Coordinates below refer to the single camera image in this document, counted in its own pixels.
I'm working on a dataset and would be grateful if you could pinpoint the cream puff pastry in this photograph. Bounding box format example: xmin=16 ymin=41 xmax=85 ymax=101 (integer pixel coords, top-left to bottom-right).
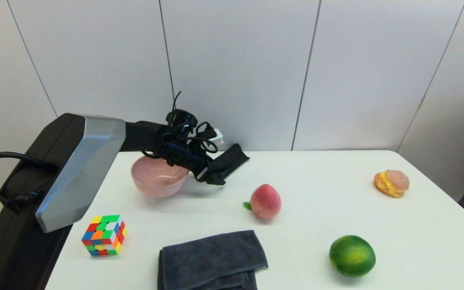
xmin=374 ymin=170 xmax=410 ymax=198

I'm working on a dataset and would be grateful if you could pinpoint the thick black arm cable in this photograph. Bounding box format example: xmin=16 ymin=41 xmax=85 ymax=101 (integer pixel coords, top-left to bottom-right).
xmin=0 ymin=152 xmax=59 ymax=214

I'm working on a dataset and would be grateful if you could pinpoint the pink bowl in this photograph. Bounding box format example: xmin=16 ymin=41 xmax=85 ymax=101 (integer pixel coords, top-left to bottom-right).
xmin=131 ymin=155 xmax=189 ymax=198

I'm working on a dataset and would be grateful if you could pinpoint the multicoloured puzzle cube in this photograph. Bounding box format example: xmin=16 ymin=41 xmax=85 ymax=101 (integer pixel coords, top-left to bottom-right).
xmin=82 ymin=214 xmax=128 ymax=257

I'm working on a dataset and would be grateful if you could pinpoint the pink peach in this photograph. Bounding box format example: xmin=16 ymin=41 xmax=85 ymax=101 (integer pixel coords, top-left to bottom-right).
xmin=243 ymin=184 xmax=282 ymax=220

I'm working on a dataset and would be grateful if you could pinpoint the green lime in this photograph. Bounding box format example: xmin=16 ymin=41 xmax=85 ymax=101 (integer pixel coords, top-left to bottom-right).
xmin=329 ymin=235 xmax=376 ymax=278

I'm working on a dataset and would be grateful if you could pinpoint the thin black camera cable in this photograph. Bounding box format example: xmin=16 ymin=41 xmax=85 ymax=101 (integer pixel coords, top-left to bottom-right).
xmin=141 ymin=92 xmax=220 ymax=160

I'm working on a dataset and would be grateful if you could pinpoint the dark grey folded towel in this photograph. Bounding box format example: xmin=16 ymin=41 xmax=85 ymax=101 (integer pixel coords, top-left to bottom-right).
xmin=157 ymin=230 xmax=269 ymax=290

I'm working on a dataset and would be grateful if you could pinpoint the black glasses case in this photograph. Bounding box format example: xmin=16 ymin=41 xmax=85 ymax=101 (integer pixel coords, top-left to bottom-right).
xmin=205 ymin=143 xmax=250 ymax=186

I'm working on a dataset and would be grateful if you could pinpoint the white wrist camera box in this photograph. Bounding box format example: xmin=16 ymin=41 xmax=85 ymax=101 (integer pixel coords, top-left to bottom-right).
xmin=204 ymin=128 xmax=224 ymax=145

